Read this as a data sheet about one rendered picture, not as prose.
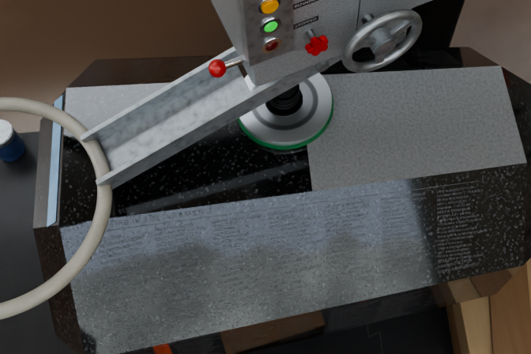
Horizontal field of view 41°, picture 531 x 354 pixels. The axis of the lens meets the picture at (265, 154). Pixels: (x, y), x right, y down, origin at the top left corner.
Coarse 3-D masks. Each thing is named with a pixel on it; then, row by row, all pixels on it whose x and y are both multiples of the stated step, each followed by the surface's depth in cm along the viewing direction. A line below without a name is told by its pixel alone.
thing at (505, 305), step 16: (512, 288) 200; (528, 288) 199; (496, 304) 198; (512, 304) 198; (528, 304) 197; (496, 320) 196; (512, 320) 196; (528, 320) 196; (496, 336) 194; (512, 336) 194; (528, 336) 194; (496, 352) 192; (512, 352) 192; (528, 352) 192
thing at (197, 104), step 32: (320, 64) 136; (160, 96) 144; (192, 96) 146; (224, 96) 144; (256, 96) 137; (96, 128) 145; (128, 128) 148; (160, 128) 146; (192, 128) 138; (128, 160) 146; (160, 160) 143
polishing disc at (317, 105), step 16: (320, 80) 158; (304, 96) 156; (320, 96) 156; (256, 112) 155; (304, 112) 154; (320, 112) 154; (256, 128) 153; (272, 128) 153; (288, 128) 153; (304, 128) 153; (320, 128) 152; (272, 144) 152; (288, 144) 152
